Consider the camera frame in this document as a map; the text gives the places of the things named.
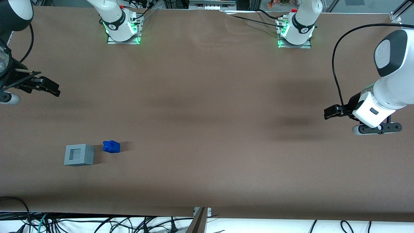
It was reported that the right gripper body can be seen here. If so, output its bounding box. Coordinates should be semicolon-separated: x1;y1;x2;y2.
0;61;34;94

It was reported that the blue plastic part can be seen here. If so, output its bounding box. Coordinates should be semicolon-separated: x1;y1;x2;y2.
103;140;121;153

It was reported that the gray square base block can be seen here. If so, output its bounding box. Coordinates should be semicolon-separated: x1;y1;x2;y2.
64;144;95;167

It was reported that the brown table cover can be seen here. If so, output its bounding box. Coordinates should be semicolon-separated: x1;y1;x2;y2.
0;6;414;222

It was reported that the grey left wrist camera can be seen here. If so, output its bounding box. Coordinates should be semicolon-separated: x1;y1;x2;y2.
352;122;403;136

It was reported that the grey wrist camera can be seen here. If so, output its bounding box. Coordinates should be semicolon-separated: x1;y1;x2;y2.
352;122;403;136
0;92;20;105

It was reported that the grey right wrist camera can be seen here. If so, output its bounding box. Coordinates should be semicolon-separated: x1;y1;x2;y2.
0;92;20;105

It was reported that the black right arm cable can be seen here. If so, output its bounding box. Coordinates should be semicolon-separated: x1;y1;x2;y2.
19;24;35;63

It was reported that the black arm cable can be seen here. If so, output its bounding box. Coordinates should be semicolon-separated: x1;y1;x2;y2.
19;24;35;63
332;23;414;114

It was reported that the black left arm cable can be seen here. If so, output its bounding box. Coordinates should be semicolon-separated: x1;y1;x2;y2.
332;23;414;114

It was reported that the aluminium corner frame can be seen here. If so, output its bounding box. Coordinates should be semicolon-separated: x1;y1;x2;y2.
390;0;414;24

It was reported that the black looped floor cable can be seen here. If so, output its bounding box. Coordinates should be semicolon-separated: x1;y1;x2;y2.
0;196;32;233

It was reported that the black cable across cover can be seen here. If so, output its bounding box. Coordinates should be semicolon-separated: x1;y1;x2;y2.
223;9;285;29

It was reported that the teal floor cable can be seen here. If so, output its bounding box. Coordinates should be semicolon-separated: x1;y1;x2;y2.
36;213;49;233

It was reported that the grey network switch box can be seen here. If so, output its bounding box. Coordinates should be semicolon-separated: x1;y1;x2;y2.
189;0;237;10

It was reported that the aluminium profile post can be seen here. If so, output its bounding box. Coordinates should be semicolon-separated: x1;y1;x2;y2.
186;207;212;233

